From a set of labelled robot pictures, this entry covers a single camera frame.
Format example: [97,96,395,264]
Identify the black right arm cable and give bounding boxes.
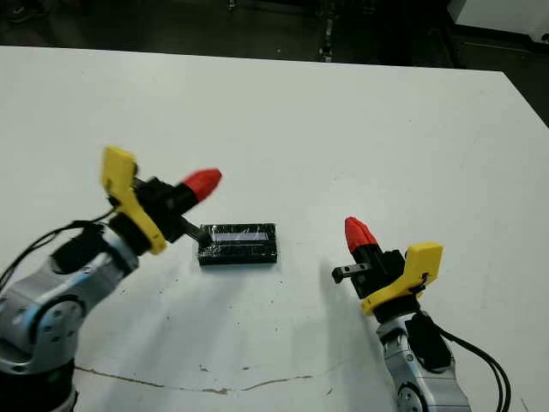
[441,330,511,412]

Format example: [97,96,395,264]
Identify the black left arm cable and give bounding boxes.
[0,208,121,284]

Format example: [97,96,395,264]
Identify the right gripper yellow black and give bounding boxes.
[332,216,445,321]

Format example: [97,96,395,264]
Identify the black camera box lid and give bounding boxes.
[195,221,279,267]

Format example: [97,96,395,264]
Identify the dark metal pole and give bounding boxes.
[319,8,336,61]

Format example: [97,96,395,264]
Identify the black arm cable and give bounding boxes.
[441,330,511,412]
[0,208,121,284]

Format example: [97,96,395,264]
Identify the grey shoe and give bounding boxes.
[8,0,44,22]

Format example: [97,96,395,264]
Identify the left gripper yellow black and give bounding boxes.
[100,145,224,258]

